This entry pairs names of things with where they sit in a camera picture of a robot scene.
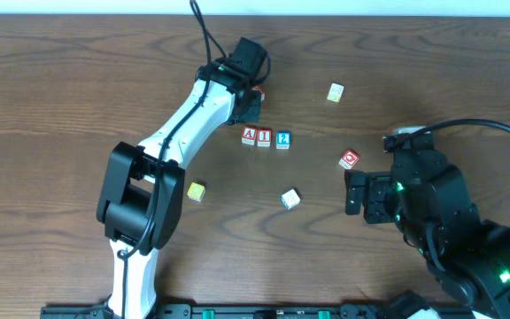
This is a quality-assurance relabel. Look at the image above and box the pale yellow wooden block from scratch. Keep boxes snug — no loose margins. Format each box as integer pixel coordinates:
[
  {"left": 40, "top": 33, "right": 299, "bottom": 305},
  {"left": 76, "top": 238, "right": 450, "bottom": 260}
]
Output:
[{"left": 327, "top": 83, "right": 344, "bottom": 103}]

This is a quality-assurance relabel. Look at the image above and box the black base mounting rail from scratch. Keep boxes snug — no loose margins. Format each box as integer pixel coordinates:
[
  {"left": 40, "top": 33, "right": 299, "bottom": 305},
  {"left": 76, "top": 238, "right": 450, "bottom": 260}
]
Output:
[{"left": 40, "top": 303, "right": 460, "bottom": 319}]

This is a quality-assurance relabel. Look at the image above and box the red number 3 block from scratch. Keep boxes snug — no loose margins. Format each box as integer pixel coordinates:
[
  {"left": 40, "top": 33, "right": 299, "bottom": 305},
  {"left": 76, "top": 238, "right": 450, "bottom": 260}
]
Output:
[{"left": 251, "top": 85, "right": 266, "bottom": 102}]

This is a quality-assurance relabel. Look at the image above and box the white and blue block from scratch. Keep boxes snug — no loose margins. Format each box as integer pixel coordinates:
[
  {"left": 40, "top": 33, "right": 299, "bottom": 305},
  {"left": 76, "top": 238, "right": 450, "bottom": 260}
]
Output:
[{"left": 281, "top": 189, "right": 301, "bottom": 210}]

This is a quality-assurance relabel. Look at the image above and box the red letter A block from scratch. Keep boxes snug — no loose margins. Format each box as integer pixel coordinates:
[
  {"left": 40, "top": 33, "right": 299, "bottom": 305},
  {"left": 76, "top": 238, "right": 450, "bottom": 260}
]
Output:
[{"left": 242, "top": 126, "right": 258, "bottom": 145}]

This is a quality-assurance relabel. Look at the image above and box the red letter I block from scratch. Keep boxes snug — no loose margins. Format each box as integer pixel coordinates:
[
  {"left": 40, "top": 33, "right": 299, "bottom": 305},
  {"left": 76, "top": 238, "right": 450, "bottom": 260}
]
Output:
[{"left": 257, "top": 129, "right": 272, "bottom": 147}]

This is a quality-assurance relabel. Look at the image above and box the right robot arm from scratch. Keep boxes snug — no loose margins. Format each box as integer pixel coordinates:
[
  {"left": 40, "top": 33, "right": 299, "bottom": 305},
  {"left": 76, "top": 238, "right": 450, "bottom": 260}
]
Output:
[{"left": 344, "top": 134, "right": 510, "bottom": 318}]

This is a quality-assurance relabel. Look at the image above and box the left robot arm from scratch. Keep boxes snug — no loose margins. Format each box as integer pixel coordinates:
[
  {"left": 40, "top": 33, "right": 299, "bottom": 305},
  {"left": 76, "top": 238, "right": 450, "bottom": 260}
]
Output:
[{"left": 97, "top": 38, "right": 270, "bottom": 318}]

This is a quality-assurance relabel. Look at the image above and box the blue number 2 block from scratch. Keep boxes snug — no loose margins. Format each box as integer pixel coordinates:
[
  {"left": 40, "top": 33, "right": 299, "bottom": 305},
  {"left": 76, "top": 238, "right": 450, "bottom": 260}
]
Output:
[{"left": 275, "top": 131, "right": 291, "bottom": 150}]

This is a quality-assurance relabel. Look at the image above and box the red letter Q block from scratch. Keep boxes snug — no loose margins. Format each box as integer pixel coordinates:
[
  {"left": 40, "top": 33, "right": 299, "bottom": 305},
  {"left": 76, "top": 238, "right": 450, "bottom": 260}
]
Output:
[{"left": 338, "top": 149, "right": 360, "bottom": 170}]

